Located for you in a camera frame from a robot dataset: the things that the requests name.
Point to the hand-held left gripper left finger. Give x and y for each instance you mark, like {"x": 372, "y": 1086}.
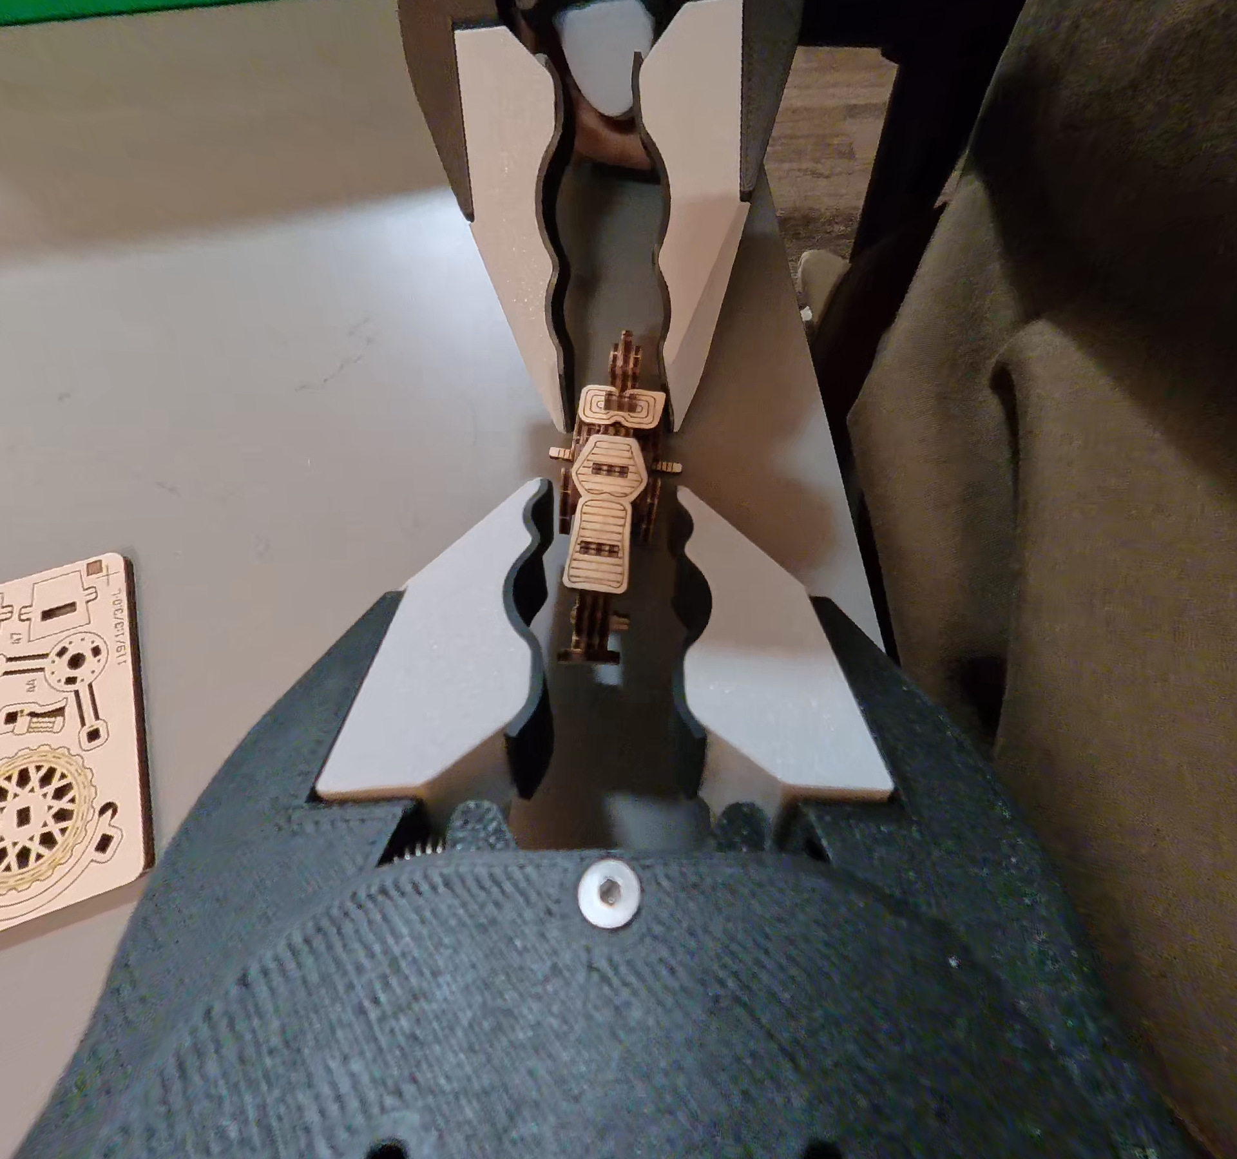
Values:
{"x": 433, "y": 687}

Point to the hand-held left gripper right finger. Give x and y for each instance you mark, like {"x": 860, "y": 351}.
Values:
{"x": 783, "y": 694}

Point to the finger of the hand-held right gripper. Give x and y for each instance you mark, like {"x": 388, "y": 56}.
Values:
{"x": 503, "y": 164}
{"x": 705, "y": 136}

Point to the wooden puzzle model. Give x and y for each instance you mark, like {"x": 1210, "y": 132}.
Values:
{"x": 604, "y": 540}

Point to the grey desk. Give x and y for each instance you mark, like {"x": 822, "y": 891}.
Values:
{"x": 243, "y": 308}

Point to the person's right hand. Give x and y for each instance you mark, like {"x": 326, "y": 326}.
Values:
{"x": 613, "y": 143}

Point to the person's beige shoe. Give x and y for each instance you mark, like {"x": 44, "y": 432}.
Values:
{"x": 822, "y": 284}

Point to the wooden puzzle sheet notched corner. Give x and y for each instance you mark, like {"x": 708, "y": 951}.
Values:
{"x": 135, "y": 791}

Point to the person's olive clothing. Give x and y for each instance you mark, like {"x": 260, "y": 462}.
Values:
{"x": 1111, "y": 502}

